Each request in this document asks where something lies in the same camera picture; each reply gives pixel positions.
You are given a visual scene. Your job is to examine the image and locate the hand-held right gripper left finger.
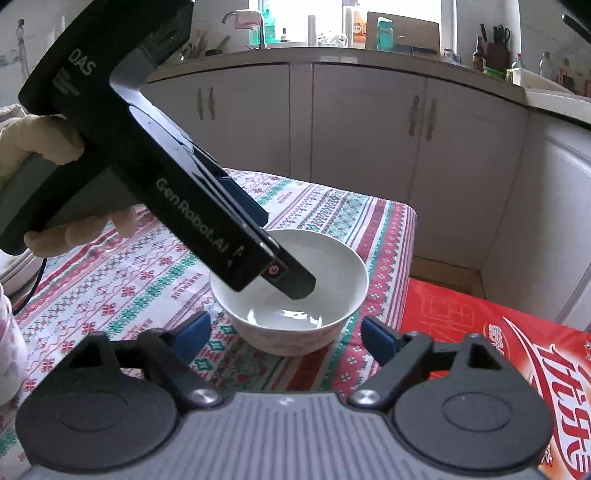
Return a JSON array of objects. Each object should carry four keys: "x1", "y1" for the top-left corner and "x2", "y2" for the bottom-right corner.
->
[{"x1": 67, "y1": 310, "x2": 222, "y2": 407}]

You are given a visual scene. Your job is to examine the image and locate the metal faucet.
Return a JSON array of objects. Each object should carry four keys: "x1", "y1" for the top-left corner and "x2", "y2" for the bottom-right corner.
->
[{"x1": 222, "y1": 10, "x2": 267, "y2": 49}]

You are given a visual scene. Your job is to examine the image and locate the white kitchen cabinets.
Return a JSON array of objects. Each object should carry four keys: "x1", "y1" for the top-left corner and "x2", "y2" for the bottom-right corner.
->
[{"x1": 141, "y1": 48, "x2": 591, "y2": 333}]

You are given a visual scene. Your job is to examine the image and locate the teal bottle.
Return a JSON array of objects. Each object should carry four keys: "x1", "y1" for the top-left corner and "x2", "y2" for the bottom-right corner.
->
[{"x1": 376, "y1": 17, "x2": 394, "y2": 51}]

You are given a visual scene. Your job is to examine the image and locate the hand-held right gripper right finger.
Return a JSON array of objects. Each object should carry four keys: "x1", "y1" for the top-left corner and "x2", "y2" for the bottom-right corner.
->
[{"x1": 348, "y1": 316, "x2": 506, "y2": 409}]

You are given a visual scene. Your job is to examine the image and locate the person's left hand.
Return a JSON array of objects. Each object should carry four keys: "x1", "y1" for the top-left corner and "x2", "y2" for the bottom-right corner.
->
[{"x1": 0, "y1": 104, "x2": 138, "y2": 258}]

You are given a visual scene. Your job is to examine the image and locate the white plastic tray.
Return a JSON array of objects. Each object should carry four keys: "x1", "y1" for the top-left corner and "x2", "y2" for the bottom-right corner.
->
[{"x1": 512, "y1": 67, "x2": 579, "y2": 96}]

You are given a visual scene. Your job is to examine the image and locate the red printed package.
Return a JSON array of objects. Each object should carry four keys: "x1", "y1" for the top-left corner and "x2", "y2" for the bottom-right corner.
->
[{"x1": 398, "y1": 277, "x2": 591, "y2": 480}]

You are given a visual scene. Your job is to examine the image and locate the green dish soap bottle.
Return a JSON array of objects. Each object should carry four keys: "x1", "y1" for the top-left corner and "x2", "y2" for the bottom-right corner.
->
[{"x1": 249, "y1": 9, "x2": 279, "y2": 45}]

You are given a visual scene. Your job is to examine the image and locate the window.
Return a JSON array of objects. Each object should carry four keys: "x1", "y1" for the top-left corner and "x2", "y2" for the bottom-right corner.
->
[{"x1": 248, "y1": 0, "x2": 444, "y2": 47}]

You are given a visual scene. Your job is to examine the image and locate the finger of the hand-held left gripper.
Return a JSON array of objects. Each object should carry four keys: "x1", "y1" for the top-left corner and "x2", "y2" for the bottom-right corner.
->
[
  {"x1": 260, "y1": 244, "x2": 317, "y2": 301},
  {"x1": 203, "y1": 157, "x2": 270, "y2": 228}
]

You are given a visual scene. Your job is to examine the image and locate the cardboard box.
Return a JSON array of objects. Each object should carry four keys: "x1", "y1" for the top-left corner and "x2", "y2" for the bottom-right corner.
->
[{"x1": 366, "y1": 11, "x2": 442, "y2": 55}]

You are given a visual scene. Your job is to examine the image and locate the knife block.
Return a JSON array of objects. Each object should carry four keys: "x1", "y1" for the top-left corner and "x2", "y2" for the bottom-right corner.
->
[{"x1": 479, "y1": 23, "x2": 512, "y2": 71}]

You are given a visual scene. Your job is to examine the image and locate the white pink-patterned clothing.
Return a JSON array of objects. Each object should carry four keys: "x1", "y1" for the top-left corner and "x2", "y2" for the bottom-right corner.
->
[{"x1": 0, "y1": 282, "x2": 26, "y2": 407}]

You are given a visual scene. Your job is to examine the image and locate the clear bottle with orange contents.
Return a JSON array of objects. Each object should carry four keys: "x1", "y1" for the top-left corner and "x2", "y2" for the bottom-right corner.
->
[{"x1": 351, "y1": 4, "x2": 368, "y2": 47}]

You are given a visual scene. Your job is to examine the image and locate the red green patterned tablecloth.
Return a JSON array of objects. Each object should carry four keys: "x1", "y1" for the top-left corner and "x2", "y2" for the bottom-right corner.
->
[{"x1": 0, "y1": 168, "x2": 419, "y2": 467}]

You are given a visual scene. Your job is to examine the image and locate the white pink floral bowl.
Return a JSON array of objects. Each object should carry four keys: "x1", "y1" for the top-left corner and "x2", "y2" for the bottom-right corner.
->
[{"x1": 210, "y1": 228, "x2": 370, "y2": 357}]

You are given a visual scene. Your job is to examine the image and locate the black cable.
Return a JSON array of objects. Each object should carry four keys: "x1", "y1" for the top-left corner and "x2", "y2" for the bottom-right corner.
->
[{"x1": 11, "y1": 255, "x2": 48, "y2": 318}]

